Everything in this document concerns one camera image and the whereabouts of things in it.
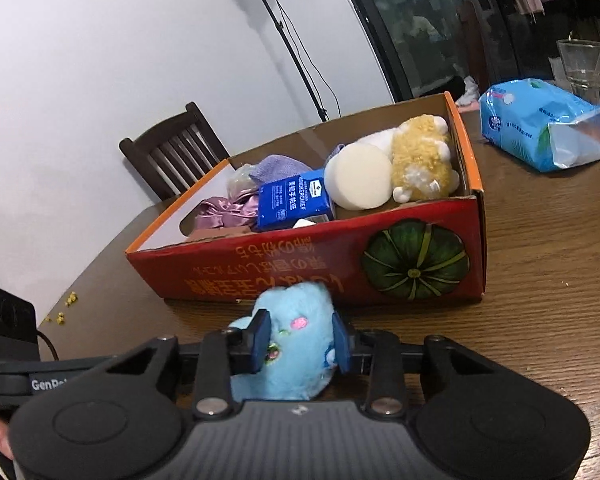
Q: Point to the clear plastic bag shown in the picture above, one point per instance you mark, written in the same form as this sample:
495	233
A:
240	177

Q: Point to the orange cardboard box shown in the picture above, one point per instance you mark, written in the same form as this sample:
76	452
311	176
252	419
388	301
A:
330	260

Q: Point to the blue handkerchief pack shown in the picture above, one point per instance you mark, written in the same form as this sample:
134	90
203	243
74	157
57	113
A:
292	200

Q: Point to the white crumpled cloth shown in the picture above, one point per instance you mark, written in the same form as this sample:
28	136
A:
471	91

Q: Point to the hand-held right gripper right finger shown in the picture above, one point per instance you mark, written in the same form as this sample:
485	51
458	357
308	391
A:
341	340

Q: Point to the blue tissue pack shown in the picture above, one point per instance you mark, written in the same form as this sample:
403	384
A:
535	120

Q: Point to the yellow plush toy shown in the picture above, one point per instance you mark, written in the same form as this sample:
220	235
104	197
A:
420	160

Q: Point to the dark wooden slatted chair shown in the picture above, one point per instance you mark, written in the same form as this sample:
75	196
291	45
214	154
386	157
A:
175	150

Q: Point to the pink satin cloth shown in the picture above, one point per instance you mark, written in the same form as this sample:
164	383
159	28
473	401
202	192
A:
225	210

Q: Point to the yellow crumbs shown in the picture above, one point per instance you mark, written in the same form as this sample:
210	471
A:
62	310

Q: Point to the white round sponge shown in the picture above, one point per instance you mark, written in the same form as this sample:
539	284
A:
360	175

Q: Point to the blue plush toy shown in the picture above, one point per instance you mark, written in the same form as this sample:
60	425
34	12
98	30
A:
292	350

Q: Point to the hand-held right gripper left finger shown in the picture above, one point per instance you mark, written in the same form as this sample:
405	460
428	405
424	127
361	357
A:
261	340

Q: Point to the purple cloth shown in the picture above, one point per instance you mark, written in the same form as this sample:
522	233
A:
280	167

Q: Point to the black tripod stand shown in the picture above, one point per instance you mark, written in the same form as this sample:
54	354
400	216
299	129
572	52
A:
290	45

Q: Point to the glass sliding door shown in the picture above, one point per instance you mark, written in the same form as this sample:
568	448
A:
420	25

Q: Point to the pink seat cushion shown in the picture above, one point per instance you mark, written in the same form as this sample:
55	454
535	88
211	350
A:
467	106

